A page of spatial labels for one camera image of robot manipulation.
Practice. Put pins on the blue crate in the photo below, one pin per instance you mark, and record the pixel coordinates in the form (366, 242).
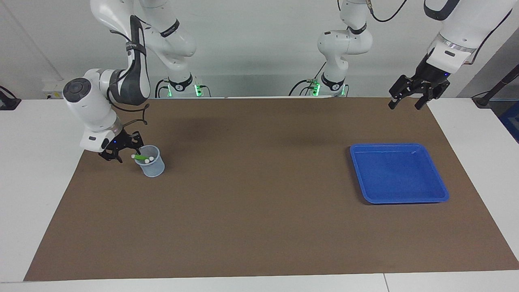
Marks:
(511, 121)

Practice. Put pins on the black clamp mount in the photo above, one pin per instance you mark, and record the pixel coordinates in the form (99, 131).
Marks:
(8, 103)

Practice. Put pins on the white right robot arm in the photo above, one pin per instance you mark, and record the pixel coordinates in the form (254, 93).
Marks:
(89, 105)

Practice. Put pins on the white wall socket box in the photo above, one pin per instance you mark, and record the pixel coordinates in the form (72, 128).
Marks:
(61, 87)

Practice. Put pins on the blue plastic tray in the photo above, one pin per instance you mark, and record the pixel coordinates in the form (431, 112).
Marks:
(399, 174)

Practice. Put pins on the green highlighter pen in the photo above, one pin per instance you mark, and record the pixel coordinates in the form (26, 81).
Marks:
(141, 157)

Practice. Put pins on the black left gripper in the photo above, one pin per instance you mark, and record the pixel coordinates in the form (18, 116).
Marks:
(432, 79)

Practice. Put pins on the translucent plastic cup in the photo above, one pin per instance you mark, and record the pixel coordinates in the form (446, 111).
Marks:
(153, 170)

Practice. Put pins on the black stand pole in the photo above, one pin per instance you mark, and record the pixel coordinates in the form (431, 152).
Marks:
(492, 91)

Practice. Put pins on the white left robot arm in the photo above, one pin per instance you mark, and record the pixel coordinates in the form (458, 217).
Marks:
(344, 44)

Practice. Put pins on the brown paper table mat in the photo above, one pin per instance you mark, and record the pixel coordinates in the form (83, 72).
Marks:
(259, 211)

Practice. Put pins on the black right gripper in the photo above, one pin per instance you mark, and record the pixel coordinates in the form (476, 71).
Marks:
(121, 142)

